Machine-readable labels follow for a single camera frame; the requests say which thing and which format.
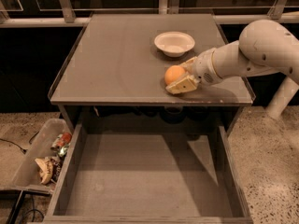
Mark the beige crumpled snack bag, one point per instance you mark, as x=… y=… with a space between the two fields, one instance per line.
x=45 y=169

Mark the open grey top drawer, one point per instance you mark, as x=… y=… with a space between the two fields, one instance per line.
x=171 y=175

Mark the clear plastic bin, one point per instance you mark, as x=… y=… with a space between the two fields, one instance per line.
x=27 y=176

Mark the metal window railing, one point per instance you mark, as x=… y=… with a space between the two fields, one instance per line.
x=73 y=13

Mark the dark cup under counter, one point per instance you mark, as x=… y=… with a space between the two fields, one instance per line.
x=172 y=114

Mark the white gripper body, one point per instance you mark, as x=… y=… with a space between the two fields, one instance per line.
x=204 y=67

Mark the white paper bowl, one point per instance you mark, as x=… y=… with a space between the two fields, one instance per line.
x=174 y=44

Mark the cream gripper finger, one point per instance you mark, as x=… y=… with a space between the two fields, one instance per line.
x=188 y=64
x=185 y=83

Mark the grey wooden cabinet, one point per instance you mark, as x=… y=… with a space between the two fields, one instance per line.
x=115 y=62

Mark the red soda can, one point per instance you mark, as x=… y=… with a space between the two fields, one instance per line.
x=61 y=140

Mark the orange fruit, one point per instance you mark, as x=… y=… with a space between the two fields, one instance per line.
x=173 y=73

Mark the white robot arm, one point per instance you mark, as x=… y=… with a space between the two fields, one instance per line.
x=264 y=47

